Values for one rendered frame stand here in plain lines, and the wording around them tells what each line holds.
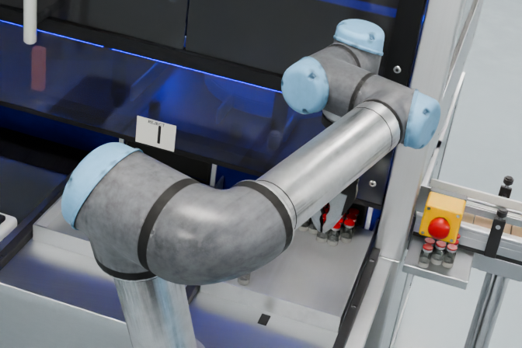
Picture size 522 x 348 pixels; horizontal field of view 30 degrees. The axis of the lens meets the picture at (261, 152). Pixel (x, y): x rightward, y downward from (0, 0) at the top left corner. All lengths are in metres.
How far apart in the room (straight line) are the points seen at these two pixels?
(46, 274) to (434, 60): 0.79
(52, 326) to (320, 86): 1.23
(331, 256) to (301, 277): 0.10
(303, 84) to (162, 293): 0.36
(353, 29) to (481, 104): 3.34
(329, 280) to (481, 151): 2.54
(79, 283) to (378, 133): 0.73
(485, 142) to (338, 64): 3.07
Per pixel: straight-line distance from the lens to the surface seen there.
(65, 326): 2.37
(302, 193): 1.14
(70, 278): 1.80
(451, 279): 1.96
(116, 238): 1.10
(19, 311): 2.42
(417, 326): 3.24
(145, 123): 1.97
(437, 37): 1.73
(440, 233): 1.86
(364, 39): 1.44
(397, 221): 1.91
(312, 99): 1.36
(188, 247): 1.05
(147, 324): 1.27
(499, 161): 4.30
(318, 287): 1.84
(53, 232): 1.86
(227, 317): 1.74
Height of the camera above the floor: 1.99
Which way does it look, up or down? 30 degrees down
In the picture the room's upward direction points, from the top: 8 degrees clockwise
